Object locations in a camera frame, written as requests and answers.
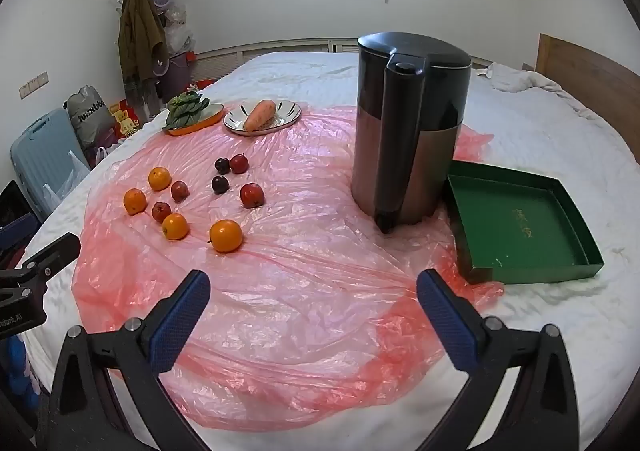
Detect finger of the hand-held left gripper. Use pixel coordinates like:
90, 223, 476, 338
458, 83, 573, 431
0, 213, 38, 254
22, 233, 81, 282

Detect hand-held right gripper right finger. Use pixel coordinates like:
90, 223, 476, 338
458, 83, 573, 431
416, 269, 596, 451

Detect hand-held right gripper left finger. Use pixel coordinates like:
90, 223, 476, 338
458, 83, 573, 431
47, 270, 211, 451

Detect orange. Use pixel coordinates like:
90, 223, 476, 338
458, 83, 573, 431
161, 213, 190, 241
148, 167, 172, 192
209, 219, 243, 253
123, 188, 148, 216

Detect green cardboard tray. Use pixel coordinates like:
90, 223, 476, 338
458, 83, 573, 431
444, 160, 605, 286

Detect person's left hand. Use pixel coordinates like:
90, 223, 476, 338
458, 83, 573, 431
0, 333, 41, 432

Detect white plastic bag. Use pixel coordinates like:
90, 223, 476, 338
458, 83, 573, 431
42, 151, 91, 206

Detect light blue suitcase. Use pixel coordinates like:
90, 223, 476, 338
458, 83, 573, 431
10, 108, 91, 222

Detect pink plastic sheet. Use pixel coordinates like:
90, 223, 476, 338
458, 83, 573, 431
71, 103, 506, 432

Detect grey bag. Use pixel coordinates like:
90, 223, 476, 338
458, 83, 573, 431
65, 85, 117, 148

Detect red yellow packages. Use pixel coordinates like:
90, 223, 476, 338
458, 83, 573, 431
107, 101, 143, 139

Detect dark electric kettle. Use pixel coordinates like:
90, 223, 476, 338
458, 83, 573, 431
351, 32, 472, 234

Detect green leafy vegetable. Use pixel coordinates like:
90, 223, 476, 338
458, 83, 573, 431
163, 91, 211, 130

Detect orange oval plate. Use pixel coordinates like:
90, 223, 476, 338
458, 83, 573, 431
165, 103, 226, 136

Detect white bed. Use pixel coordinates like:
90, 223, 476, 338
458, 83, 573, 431
20, 51, 640, 451

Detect carrot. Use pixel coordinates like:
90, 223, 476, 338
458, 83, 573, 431
243, 100, 277, 132

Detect white patterned plate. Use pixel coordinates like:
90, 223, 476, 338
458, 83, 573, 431
223, 101, 303, 136

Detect olive coat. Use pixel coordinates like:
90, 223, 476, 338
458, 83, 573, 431
118, 0, 168, 82

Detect crumpled white blanket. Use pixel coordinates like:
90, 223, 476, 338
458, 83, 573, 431
475, 62, 591, 116

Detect pile of plastic bags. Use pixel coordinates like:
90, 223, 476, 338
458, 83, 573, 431
162, 3, 196, 54

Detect wooden headboard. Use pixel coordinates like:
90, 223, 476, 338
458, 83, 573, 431
535, 33, 640, 166

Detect white radiator cover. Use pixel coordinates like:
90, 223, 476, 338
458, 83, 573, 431
192, 38, 493, 84

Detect wall switches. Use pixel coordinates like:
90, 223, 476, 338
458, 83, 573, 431
19, 72, 50, 99

